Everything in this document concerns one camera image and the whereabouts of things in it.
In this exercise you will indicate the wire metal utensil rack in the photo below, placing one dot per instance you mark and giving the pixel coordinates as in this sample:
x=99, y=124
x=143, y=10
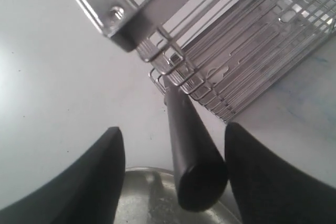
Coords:
x=222, y=53

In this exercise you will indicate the black knife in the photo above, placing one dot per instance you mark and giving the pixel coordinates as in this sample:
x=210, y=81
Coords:
x=200, y=172

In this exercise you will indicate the round steel plate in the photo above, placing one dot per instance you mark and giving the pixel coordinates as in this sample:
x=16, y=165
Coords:
x=149, y=196

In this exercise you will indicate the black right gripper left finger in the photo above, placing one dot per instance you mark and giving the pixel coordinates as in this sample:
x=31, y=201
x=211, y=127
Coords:
x=88, y=191

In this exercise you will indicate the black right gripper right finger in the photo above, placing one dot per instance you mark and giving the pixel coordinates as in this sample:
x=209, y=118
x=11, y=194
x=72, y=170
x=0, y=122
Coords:
x=267, y=189

